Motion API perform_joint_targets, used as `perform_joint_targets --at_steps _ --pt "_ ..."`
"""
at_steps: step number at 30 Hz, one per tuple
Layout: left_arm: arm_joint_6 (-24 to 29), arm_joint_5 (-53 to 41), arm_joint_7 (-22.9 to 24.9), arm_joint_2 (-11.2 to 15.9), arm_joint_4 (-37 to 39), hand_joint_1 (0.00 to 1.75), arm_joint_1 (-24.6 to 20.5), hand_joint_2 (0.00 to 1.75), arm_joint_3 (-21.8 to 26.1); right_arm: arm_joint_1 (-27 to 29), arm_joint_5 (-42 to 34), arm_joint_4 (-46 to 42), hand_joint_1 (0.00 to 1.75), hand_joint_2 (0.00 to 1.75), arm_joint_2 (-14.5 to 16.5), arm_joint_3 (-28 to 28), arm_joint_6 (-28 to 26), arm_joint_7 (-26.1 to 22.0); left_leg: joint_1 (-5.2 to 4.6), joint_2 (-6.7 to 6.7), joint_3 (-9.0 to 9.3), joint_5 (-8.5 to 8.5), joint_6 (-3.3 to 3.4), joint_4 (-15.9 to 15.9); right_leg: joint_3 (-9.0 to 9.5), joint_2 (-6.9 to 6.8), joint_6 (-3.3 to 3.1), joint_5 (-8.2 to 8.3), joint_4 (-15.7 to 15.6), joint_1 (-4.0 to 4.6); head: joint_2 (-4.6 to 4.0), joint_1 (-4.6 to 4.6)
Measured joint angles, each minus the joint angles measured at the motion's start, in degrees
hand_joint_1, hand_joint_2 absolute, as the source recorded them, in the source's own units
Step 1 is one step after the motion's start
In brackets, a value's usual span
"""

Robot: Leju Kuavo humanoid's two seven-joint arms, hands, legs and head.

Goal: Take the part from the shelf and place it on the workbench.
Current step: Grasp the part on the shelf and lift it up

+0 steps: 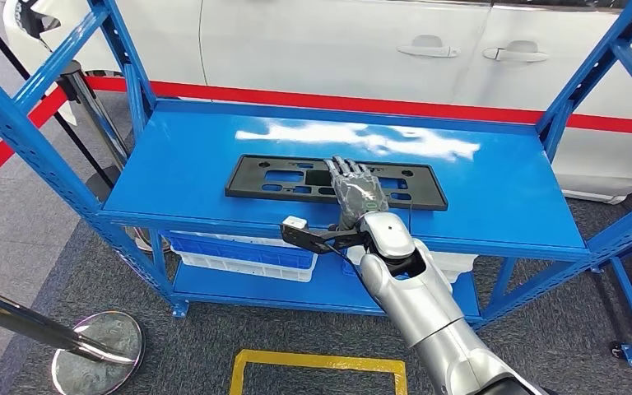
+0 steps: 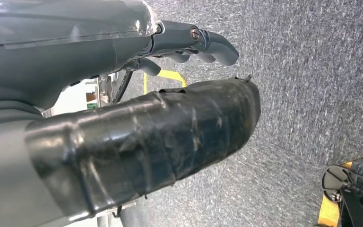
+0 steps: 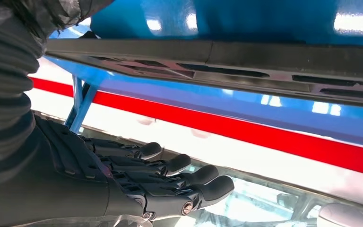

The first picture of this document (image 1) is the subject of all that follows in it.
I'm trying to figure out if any blue plastic crate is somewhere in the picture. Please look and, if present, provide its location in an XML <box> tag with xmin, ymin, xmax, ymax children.
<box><xmin>165</xmin><ymin>233</ymin><xmax>317</xmax><ymax>271</ymax></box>

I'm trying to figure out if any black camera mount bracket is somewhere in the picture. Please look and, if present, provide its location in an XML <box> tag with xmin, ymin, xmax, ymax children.
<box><xmin>280</xmin><ymin>222</ymin><xmax>374</xmax><ymax>256</ymax></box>

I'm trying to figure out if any white plastic crate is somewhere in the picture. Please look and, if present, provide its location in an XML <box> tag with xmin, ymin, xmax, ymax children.
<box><xmin>169</xmin><ymin>231</ymin><xmax>320</xmax><ymax>283</ymax></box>
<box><xmin>344</xmin><ymin>245</ymin><xmax>479</xmax><ymax>286</ymax></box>

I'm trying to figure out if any yellow floor tape square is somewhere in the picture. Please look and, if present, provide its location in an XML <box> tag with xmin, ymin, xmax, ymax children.
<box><xmin>230</xmin><ymin>349</ymin><xmax>409</xmax><ymax>395</ymax></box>

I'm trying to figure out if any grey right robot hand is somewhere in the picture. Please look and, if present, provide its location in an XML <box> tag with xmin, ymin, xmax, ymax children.
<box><xmin>323</xmin><ymin>156</ymin><xmax>391</xmax><ymax>230</ymax></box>

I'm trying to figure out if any chrome stanchion post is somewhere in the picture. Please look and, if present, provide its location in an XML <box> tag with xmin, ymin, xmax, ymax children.
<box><xmin>0</xmin><ymin>281</ymin><xmax>146</xmax><ymax>395</ymax></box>

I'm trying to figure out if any black plastic plate bracket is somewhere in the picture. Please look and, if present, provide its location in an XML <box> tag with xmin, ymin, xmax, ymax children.
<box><xmin>225</xmin><ymin>155</ymin><xmax>449</xmax><ymax>212</ymax></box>

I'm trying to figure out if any black stanchion post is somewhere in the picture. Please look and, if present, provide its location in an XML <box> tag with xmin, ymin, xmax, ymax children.
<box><xmin>57</xmin><ymin>59</ymin><xmax>173</xmax><ymax>254</ymax></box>

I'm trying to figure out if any white car door handle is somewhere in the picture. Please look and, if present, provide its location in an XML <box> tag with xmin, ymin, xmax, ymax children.
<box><xmin>481</xmin><ymin>39</ymin><xmax>551</xmax><ymax>63</ymax></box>
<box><xmin>396</xmin><ymin>35</ymin><xmax>462</xmax><ymax>59</ymax></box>

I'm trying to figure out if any white car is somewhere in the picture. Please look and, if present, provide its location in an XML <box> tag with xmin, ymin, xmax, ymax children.
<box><xmin>2</xmin><ymin>0</ymin><xmax>632</xmax><ymax>206</ymax></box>

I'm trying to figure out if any blue metal shelf rack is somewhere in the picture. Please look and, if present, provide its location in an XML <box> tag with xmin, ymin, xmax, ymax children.
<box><xmin>0</xmin><ymin>0</ymin><xmax>632</xmax><ymax>331</ymax></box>

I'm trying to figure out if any black barrier belt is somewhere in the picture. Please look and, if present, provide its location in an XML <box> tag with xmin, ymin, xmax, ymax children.
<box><xmin>0</xmin><ymin>0</ymin><xmax>114</xmax><ymax>188</ymax></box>

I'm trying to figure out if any red barrier belt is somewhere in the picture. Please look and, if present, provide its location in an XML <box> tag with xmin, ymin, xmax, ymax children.
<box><xmin>0</xmin><ymin>86</ymin><xmax>69</xmax><ymax>200</ymax></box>
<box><xmin>84</xmin><ymin>76</ymin><xmax>632</xmax><ymax>137</ymax></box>

